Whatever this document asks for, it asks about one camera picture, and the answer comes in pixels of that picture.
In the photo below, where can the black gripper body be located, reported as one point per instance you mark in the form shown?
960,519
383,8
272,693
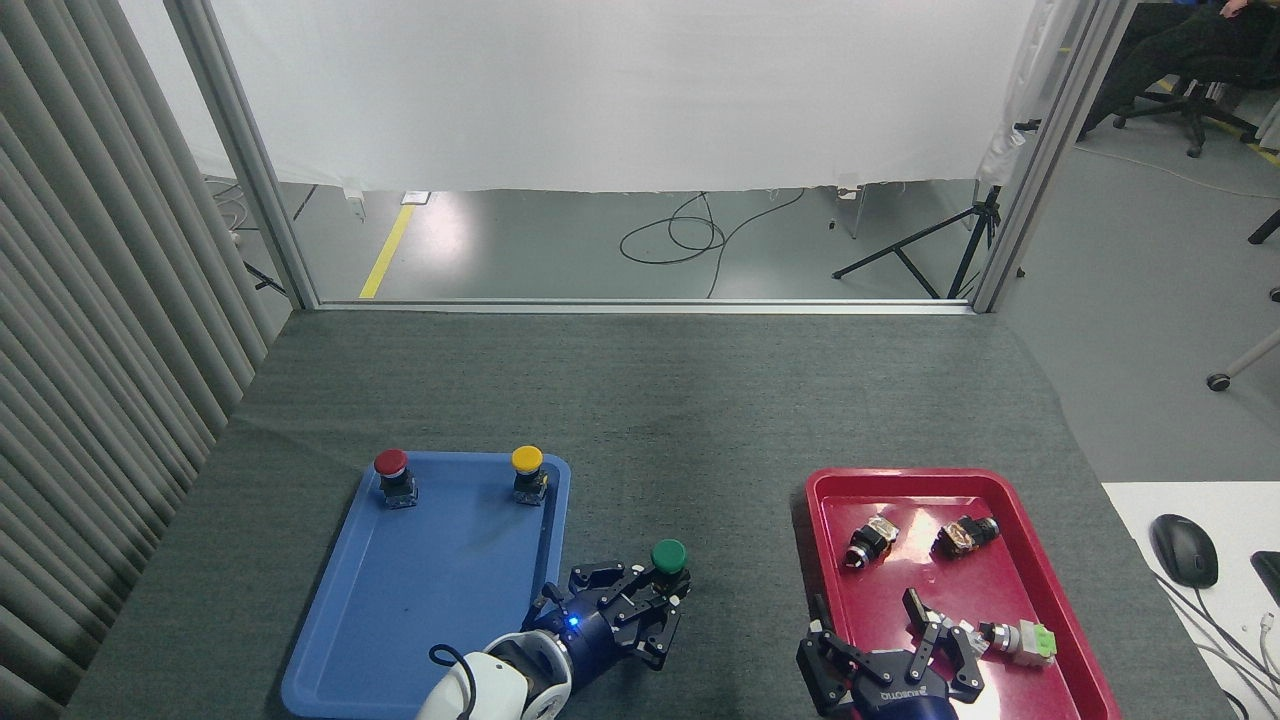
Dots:
905,695
585,640

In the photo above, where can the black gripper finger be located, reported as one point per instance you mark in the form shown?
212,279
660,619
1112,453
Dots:
825,665
650,630
605,580
940,650

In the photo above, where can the green push button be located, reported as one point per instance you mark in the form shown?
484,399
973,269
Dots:
669,554

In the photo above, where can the yellow push button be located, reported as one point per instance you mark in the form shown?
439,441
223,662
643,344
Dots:
527,460

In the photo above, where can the red push button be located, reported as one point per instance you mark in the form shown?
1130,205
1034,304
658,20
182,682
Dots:
391,463

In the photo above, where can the red plastic tray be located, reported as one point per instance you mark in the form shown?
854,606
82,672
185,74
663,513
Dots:
1000,580

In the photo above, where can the blue plastic tray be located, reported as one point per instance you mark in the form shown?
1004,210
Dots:
430,600

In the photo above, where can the black computer mouse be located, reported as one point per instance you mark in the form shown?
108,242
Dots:
1183,548

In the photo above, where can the white desk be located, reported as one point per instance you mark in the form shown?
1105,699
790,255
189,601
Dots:
1230,510

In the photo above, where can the black keyboard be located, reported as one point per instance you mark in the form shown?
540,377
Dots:
1268,575

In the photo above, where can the black tripod stand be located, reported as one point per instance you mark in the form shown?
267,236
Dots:
960,235

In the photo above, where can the white stand leg with wheel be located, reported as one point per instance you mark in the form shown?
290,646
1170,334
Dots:
1250,360

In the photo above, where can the white backdrop sheet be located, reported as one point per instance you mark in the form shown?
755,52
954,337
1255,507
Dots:
600,90

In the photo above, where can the black chair leg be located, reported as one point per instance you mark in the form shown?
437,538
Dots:
1266,226

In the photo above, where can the grey pleated curtain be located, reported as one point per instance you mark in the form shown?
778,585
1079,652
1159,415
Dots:
90,350

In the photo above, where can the translucent plastic sheet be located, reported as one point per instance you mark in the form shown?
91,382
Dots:
1015,90

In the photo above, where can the black office chair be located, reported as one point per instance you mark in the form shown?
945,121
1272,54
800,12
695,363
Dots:
1195,105

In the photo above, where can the person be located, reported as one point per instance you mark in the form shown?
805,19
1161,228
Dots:
1190,45

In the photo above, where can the silver switch with green block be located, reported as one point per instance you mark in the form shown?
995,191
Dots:
1025,642

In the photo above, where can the black and brown switch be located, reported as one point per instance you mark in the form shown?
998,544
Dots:
965,536

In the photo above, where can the black selector switch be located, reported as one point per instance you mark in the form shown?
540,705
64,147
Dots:
872,540

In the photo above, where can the silver frame rail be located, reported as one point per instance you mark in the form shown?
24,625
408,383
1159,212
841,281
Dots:
640,306

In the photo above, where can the silver frame post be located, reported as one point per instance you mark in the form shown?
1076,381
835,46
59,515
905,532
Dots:
250,150
1050,150

